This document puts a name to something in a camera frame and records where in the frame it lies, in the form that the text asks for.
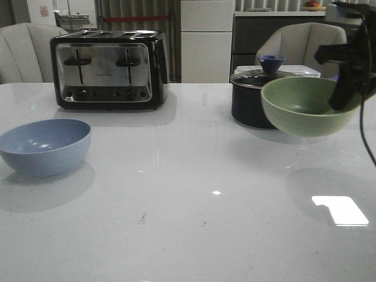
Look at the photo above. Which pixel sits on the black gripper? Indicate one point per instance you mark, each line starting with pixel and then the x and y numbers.
pixel 357 59

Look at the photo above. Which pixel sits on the light green bowl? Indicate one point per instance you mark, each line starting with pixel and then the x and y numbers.
pixel 300 106

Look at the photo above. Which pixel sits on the light blue bowl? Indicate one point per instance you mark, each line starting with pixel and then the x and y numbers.
pixel 46 147

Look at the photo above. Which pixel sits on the clear plastic container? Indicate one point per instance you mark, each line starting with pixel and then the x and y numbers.
pixel 300 70

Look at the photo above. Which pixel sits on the beige chair right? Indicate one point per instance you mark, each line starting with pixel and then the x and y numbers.
pixel 298 44

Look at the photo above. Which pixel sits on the beige chair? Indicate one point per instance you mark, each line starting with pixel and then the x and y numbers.
pixel 298 44
pixel 26 53

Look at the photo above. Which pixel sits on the fruit plate on counter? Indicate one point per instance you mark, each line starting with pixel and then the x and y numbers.
pixel 313 6

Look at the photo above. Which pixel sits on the glass pot lid blue knob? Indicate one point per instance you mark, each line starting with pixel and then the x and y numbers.
pixel 257 78

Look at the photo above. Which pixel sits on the dark counter cabinet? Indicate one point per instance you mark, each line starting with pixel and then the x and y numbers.
pixel 252 29

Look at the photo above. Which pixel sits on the dark blue saucepan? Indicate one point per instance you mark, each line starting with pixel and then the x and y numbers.
pixel 246 107

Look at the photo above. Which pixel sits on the white refrigerator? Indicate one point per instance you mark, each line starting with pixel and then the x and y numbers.
pixel 206 34

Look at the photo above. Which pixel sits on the black and silver toaster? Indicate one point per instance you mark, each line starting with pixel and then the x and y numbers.
pixel 110 70

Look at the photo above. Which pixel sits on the beige chair left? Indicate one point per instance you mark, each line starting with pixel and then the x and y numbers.
pixel 26 53

